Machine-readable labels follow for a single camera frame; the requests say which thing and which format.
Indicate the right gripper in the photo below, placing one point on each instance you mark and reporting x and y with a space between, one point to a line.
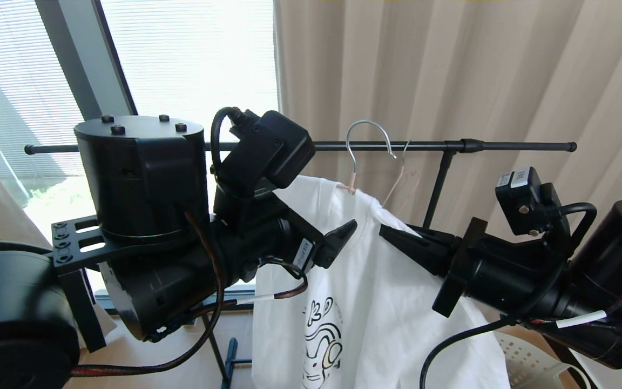
505 281

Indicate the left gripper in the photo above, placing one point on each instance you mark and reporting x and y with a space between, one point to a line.
181 275

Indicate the white printed t-shirt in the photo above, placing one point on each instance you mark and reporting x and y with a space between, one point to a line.
386 324

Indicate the pink clothes hanger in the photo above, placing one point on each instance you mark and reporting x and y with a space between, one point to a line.
404 162
352 162

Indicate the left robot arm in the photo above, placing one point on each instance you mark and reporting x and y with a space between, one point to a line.
138 178

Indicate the white laundry basket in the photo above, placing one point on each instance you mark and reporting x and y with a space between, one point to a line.
527 362

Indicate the black clothes rack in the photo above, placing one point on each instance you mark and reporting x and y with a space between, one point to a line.
505 146

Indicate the window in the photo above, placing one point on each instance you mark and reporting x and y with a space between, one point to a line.
181 54

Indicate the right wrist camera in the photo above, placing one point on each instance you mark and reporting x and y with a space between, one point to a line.
527 205

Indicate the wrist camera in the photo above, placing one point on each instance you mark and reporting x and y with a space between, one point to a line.
268 151
527 205

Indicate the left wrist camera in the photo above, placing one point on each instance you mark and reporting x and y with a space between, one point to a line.
268 151

